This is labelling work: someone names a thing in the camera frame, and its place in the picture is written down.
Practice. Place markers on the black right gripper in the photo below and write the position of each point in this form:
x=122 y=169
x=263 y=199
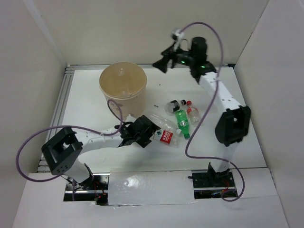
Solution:
x=170 y=53

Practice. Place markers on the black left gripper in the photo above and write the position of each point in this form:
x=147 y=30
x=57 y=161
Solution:
x=145 y=141

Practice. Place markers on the large clear bottle red label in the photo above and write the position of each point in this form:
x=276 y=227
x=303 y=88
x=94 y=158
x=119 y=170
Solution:
x=167 y=138

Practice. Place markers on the small clear bottle red label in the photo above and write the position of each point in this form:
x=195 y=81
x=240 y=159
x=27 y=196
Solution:
x=192 y=112

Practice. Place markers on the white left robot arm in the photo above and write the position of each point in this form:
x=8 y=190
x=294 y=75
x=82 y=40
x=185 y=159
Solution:
x=63 y=149

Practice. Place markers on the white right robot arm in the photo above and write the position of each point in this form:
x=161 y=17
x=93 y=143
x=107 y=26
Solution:
x=233 y=123

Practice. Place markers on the tan paper bucket bin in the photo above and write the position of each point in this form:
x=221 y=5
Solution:
x=134 y=104

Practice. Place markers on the long clear bottle white cap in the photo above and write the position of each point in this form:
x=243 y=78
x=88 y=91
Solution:
x=164 y=123

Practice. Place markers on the small bottle black label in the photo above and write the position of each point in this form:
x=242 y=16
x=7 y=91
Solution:
x=173 y=106

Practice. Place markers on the green plastic bottle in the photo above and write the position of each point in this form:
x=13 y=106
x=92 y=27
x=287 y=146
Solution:
x=183 y=123

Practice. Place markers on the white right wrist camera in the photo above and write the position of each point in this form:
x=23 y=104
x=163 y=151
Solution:
x=177 y=35

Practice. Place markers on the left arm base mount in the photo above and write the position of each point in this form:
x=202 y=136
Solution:
x=96 y=193

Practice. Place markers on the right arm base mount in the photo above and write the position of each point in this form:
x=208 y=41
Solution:
x=211 y=184

